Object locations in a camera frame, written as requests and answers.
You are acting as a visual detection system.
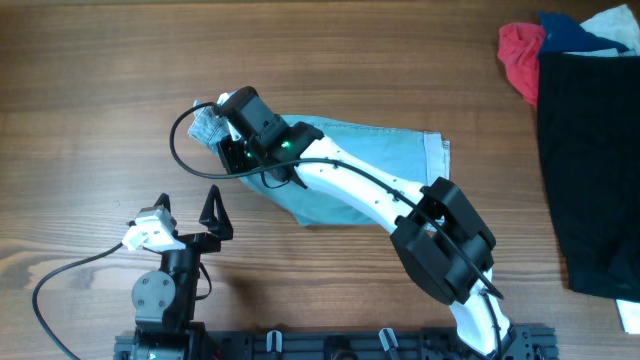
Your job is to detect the light blue denim jeans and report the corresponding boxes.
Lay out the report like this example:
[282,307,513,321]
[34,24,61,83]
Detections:
[187,99,451,228]

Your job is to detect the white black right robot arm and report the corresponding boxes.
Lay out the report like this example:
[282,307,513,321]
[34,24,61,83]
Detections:
[216,86,511,359]

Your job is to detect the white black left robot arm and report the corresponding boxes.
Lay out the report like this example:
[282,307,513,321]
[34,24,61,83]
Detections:
[114,185,233,360]

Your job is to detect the red cloth garment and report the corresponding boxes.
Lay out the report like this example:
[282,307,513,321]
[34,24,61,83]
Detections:
[497,22,546,108]

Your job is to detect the dark blue cloth garment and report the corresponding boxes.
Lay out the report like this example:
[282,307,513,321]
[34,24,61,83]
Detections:
[538,11,629,55]

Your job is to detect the black cloth garment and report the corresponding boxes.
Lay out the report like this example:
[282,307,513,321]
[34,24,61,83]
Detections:
[537,53,639,301]

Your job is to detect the white cloth garment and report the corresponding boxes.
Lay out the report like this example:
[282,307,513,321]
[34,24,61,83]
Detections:
[570,4,639,57]

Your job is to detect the white paper sheet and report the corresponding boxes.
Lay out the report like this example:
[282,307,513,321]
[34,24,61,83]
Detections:
[616,299,640,335]

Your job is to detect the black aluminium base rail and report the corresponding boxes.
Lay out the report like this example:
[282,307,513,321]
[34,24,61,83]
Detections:
[112,325,559,360]

